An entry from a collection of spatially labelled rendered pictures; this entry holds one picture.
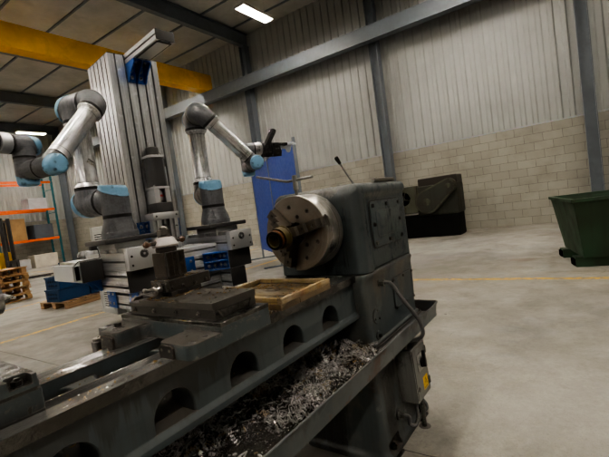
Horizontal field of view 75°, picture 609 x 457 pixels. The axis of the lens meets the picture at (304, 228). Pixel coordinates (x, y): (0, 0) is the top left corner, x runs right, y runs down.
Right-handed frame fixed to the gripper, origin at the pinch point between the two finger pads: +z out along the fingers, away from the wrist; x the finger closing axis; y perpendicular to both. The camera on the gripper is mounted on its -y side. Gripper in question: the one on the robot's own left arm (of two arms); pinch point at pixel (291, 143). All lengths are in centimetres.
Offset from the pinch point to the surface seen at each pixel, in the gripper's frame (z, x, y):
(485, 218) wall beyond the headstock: 778, -481, 199
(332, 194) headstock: -19, 76, 26
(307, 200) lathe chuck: -34, 82, 27
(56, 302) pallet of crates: -208, -573, 226
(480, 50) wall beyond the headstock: 796, -512, -228
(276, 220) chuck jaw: -45, 75, 34
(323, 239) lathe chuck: -31, 88, 42
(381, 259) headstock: 3, 80, 58
